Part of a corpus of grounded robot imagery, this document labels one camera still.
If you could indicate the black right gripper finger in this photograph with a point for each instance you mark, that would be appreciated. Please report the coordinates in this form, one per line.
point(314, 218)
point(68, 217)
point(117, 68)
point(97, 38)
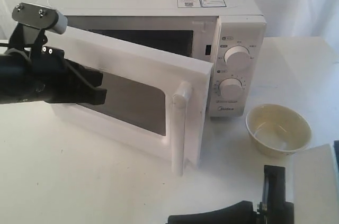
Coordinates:
point(241, 212)

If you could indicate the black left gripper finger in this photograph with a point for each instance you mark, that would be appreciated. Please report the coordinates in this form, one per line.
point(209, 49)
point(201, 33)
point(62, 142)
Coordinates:
point(92, 96)
point(80, 77)

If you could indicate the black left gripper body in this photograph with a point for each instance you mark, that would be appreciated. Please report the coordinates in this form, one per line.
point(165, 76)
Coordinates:
point(51, 78)

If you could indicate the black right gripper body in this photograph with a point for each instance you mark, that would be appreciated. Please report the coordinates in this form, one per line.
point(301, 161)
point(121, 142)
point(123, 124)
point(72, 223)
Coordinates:
point(273, 207)

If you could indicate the white microwave door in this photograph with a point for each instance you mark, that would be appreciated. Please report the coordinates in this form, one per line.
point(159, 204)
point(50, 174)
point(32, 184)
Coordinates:
point(156, 100)

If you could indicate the cream ceramic bowl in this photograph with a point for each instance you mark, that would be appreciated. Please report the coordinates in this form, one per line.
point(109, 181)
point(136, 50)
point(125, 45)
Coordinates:
point(277, 131)

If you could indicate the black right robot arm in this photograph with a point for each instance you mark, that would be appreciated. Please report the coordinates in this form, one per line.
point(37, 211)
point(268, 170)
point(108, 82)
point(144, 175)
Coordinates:
point(315, 186)

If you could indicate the white microwave oven body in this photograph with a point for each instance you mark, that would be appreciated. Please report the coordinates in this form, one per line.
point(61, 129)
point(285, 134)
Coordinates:
point(227, 33)

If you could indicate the lower white control knob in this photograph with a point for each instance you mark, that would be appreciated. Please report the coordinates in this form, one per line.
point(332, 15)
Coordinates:
point(230, 88)

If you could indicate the white control knob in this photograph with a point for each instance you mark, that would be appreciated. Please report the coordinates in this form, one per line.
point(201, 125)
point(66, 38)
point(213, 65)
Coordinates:
point(237, 58)
point(230, 88)

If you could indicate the blue white label sticker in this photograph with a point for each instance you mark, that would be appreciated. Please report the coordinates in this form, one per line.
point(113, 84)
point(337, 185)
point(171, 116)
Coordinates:
point(200, 3)

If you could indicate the upper white control knob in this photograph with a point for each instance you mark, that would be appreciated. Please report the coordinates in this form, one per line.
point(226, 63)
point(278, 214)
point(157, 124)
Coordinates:
point(237, 58)

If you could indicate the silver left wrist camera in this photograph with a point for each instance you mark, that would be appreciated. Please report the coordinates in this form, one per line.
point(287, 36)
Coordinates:
point(32, 23)

